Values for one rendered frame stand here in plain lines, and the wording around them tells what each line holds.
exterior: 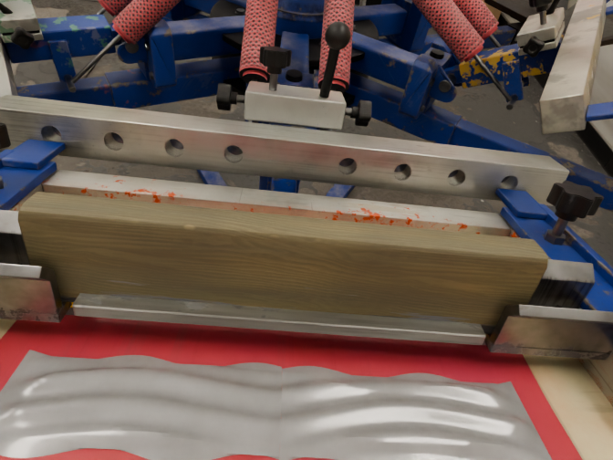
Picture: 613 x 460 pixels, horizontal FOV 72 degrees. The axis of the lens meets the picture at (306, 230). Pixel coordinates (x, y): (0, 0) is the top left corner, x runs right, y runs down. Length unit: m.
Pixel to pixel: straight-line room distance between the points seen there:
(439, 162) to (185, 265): 0.34
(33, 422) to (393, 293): 0.24
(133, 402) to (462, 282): 0.24
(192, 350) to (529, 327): 0.25
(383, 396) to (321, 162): 0.29
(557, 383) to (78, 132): 0.53
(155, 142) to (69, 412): 0.31
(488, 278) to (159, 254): 0.23
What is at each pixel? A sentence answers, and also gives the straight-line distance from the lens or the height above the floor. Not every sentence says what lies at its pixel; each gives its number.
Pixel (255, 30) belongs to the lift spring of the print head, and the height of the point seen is 1.12.
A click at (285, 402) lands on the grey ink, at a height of 1.11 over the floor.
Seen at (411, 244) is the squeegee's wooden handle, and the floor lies 1.19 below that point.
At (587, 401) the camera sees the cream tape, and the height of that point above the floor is 1.10.
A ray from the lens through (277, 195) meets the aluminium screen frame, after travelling 0.48.
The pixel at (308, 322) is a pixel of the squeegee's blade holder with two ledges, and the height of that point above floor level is 1.13.
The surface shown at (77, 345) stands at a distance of 0.36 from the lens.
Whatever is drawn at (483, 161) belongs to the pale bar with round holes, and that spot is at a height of 1.11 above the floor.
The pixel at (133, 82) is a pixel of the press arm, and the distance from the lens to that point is 0.98.
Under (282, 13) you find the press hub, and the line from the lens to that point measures 0.99.
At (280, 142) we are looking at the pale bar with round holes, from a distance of 0.50.
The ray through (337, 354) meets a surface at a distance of 0.35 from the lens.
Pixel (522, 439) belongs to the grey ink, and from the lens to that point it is 0.35.
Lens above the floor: 1.39
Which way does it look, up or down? 46 degrees down
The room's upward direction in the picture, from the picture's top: 11 degrees clockwise
